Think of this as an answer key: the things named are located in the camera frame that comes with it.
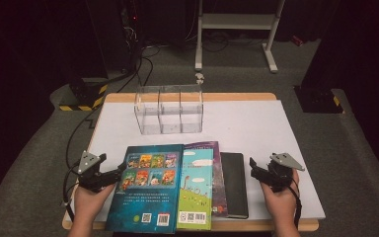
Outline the person's right hand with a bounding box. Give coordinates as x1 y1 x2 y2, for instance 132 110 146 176
260 169 301 231

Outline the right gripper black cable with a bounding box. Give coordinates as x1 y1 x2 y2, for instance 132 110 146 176
287 184 304 230

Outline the small red object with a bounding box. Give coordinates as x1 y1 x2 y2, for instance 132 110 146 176
290 34 305 47

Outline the thick black book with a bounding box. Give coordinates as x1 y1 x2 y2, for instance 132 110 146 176
219 151 250 220

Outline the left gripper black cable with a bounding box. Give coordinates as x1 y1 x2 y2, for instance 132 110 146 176
61 163 81 222

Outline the black yellow striped stand base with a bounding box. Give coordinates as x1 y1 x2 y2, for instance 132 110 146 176
293 84 345 115
58 77 109 113

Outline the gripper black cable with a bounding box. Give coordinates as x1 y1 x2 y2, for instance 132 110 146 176
61 163 81 222
287 184 304 230

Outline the white metal stand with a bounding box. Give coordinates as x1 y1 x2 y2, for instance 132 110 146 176
194 0 286 74

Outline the long black floor cable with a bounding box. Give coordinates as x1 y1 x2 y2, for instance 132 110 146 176
65 45 162 169

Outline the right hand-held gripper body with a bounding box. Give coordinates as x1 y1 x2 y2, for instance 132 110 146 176
260 152 306 194

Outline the clear acrylic book rack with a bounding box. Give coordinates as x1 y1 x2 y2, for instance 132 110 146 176
133 84 205 135

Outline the white table board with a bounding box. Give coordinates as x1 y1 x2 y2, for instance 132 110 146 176
66 100 327 222

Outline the dark equipment rack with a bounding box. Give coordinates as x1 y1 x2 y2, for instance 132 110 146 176
88 0 146 73

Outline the purple paperback book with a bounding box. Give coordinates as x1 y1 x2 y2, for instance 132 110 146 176
184 140 229 217

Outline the dark blue picture book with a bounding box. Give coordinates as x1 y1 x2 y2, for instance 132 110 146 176
105 143 185 235

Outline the green and blue picture book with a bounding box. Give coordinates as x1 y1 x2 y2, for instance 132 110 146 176
176 147 215 231

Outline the black cable coil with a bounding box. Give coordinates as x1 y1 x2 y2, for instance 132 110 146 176
202 31 232 53

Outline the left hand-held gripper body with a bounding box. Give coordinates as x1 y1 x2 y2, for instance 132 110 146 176
77 150 123 194

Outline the person's left hand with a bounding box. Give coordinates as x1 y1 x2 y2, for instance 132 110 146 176
73 182 116 228

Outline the dark curtain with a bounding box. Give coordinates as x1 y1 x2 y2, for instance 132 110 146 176
300 0 379 186
0 0 110 198

